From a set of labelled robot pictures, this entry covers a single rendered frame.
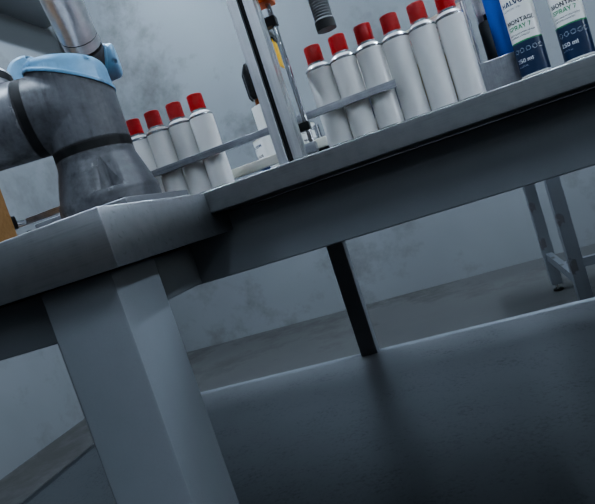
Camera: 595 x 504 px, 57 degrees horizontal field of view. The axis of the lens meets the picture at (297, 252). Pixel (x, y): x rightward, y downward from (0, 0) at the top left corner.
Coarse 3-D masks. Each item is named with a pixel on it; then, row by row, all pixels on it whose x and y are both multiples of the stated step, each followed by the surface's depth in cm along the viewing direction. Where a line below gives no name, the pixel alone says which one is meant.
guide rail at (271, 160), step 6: (318, 138) 114; (324, 138) 114; (318, 144) 114; (324, 144) 114; (270, 156) 117; (276, 156) 117; (252, 162) 118; (258, 162) 118; (264, 162) 118; (270, 162) 117; (276, 162) 117; (240, 168) 119; (246, 168) 119; (252, 168) 118; (258, 168) 118; (234, 174) 120; (240, 174) 119; (246, 174) 120
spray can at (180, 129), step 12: (168, 108) 116; (180, 108) 117; (180, 120) 115; (180, 132) 115; (192, 132) 117; (180, 144) 116; (192, 144) 116; (180, 156) 116; (192, 168) 116; (204, 168) 117; (192, 180) 116; (204, 180) 117; (192, 192) 117
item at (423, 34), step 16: (416, 16) 102; (416, 32) 101; (432, 32) 101; (416, 48) 102; (432, 48) 101; (432, 64) 101; (432, 80) 102; (448, 80) 102; (432, 96) 103; (448, 96) 102
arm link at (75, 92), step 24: (24, 72) 78; (48, 72) 76; (72, 72) 77; (96, 72) 79; (24, 96) 76; (48, 96) 76; (72, 96) 77; (96, 96) 78; (24, 120) 76; (48, 120) 77; (72, 120) 77; (96, 120) 78; (120, 120) 81; (48, 144) 79
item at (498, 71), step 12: (480, 0) 113; (480, 12) 114; (480, 24) 111; (492, 48) 110; (480, 60) 109; (492, 60) 104; (504, 60) 103; (516, 60) 103; (492, 72) 104; (504, 72) 104; (516, 72) 103; (492, 84) 104; (504, 84) 104
